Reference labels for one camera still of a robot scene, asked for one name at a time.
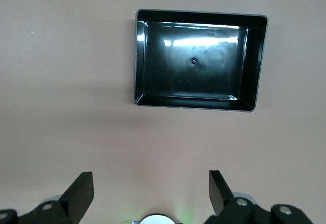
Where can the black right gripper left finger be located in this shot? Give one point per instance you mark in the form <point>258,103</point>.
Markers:
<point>71,203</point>

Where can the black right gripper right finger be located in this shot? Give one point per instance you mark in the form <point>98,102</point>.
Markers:
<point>224,201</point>

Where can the black plastic box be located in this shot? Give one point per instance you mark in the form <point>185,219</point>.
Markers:
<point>193,63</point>

